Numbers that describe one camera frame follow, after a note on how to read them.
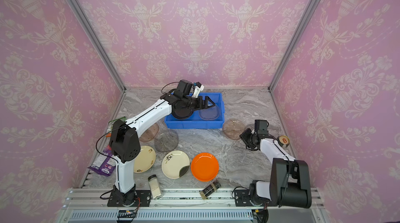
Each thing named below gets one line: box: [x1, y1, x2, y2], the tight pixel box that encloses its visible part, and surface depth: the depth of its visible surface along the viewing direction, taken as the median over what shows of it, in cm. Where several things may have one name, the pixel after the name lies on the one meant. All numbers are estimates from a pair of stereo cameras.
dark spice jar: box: [199, 179, 222, 200], surface depth 76 cm
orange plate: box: [190, 152, 220, 182], surface depth 84 cm
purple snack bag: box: [87, 145, 117, 177], surface depth 85 cm
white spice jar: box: [147, 174, 164, 201], surface depth 77 cm
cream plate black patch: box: [161, 150, 191, 179], surface depth 85 cm
